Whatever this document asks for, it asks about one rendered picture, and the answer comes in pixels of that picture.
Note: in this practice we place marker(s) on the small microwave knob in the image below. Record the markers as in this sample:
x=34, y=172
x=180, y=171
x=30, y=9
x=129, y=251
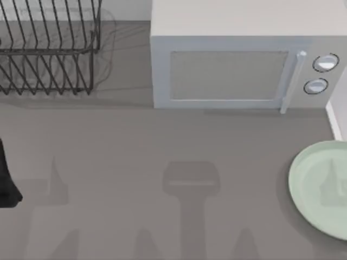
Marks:
x=315, y=86

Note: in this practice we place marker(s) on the pale green plate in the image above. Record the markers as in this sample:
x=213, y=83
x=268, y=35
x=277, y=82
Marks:
x=311, y=187

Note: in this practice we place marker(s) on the pale microwave oven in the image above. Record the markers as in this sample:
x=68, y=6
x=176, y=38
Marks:
x=217, y=24

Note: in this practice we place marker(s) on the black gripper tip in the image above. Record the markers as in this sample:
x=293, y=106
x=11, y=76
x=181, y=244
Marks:
x=6, y=187

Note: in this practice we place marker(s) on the large microwave knob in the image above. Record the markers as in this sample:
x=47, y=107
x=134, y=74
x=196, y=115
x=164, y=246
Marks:
x=326, y=62

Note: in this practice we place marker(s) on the microwave oven door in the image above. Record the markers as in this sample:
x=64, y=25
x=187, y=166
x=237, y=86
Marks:
x=227, y=75

